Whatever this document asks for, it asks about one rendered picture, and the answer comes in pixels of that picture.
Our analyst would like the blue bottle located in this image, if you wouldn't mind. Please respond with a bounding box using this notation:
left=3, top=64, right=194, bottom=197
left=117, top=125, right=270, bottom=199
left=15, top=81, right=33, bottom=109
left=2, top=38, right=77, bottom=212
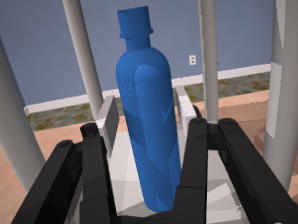
left=116, top=6, right=181, bottom=213

